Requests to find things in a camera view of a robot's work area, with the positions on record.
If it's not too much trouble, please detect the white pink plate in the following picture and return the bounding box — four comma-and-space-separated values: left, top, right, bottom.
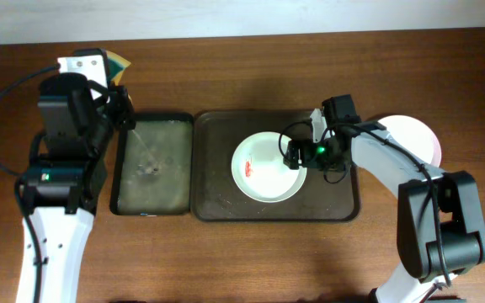
378, 114, 442, 167

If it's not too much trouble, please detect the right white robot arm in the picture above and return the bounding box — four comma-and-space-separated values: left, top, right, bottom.
280, 121, 485, 302

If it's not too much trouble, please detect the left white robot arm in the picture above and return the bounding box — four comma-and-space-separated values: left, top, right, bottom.
14, 82, 136, 302

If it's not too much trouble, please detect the black water tray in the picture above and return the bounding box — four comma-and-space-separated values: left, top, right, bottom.
109, 112, 194, 216

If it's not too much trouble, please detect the green yellow sponge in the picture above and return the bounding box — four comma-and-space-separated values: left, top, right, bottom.
106, 50, 131, 85

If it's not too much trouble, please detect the brown serving tray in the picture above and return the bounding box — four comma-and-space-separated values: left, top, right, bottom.
189, 109, 361, 223

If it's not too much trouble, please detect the white cream plate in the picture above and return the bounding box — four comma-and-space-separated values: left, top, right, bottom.
231, 131, 307, 204

